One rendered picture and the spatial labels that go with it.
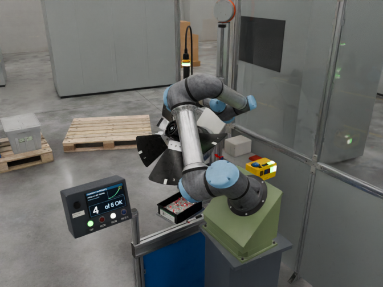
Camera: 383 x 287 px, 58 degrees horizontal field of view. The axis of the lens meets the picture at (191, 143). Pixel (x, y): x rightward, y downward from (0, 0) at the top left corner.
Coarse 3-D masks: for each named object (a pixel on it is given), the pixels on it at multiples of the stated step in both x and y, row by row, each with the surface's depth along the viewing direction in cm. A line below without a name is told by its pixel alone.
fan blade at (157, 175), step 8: (168, 152) 213; (176, 152) 214; (160, 160) 212; (168, 160) 211; (176, 160) 212; (160, 168) 210; (168, 168) 209; (176, 168) 210; (152, 176) 209; (160, 176) 208; (168, 176) 207; (176, 176) 207; (168, 184) 205; (176, 184) 204
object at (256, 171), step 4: (256, 160) 209; (260, 160) 209; (264, 160) 209; (268, 160) 209; (248, 164) 204; (260, 164) 204; (268, 164) 204; (272, 164) 204; (248, 168) 203; (252, 168) 200; (256, 168) 199; (260, 168) 199; (264, 168) 200; (268, 168) 202; (252, 172) 201; (256, 172) 198; (272, 172) 206; (260, 176) 201; (264, 176) 203; (268, 176) 205; (272, 176) 207
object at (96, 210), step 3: (96, 204) 145; (99, 204) 146; (90, 207) 144; (93, 207) 145; (96, 207) 146; (99, 207) 146; (90, 210) 144; (93, 210) 145; (96, 210) 146; (99, 210) 146; (90, 213) 144; (93, 213) 145; (96, 213) 146; (99, 213) 146; (93, 216) 145
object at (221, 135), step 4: (200, 136) 205; (204, 136) 205; (208, 136) 204; (212, 136) 203; (216, 136) 202; (220, 136) 200; (224, 136) 199; (200, 140) 201; (204, 140) 200; (208, 140) 199; (212, 140) 198; (216, 140) 197; (220, 140) 196; (204, 144) 197; (208, 144) 196; (212, 144) 195; (216, 144) 194; (204, 148) 194; (208, 148) 193; (204, 152) 192
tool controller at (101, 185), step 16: (112, 176) 158; (64, 192) 143; (80, 192) 142; (96, 192) 145; (112, 192) 149; (64, 208) 147; (80, 208) 142; (112, 208) 149; (128, 208) 153; (80, 224) 143; (96, 224) 146; (112, 224) 150
